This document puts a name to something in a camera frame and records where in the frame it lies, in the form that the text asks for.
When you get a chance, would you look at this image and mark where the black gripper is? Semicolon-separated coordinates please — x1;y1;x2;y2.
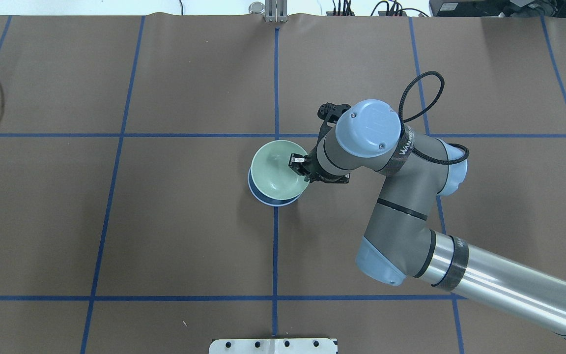
289;103;352;184

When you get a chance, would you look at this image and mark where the green bowl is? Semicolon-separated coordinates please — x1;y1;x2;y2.
247;140;309;207

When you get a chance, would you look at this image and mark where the blue bowl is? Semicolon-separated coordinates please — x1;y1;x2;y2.
248;167;304;207

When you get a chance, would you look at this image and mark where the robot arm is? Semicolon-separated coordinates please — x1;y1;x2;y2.
289;99;566;340

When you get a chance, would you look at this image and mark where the brown paper table cover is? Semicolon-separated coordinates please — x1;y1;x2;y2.
0;13;566;354

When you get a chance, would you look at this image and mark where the aluminium frame post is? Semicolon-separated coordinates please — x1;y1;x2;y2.
263;0;289;23

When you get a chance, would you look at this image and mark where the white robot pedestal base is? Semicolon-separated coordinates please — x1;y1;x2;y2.
208;338;339;354

